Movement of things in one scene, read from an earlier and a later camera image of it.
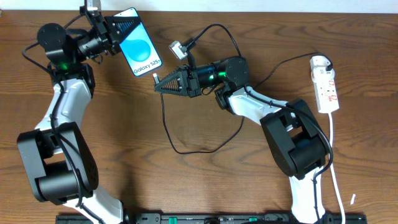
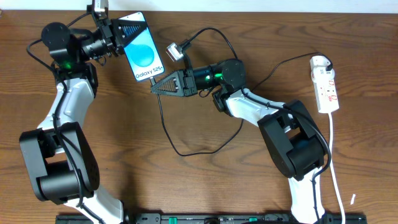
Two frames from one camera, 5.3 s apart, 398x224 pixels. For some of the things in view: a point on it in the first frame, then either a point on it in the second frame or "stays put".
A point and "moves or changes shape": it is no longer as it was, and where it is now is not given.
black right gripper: [189, 81] stays put
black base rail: [213, 218] stays put
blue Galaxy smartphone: [137, 48] moves or changes shape
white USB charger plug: [318, 65] stays put
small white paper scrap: [352, 199] stays put
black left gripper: [105, 34] -> [108, 33]
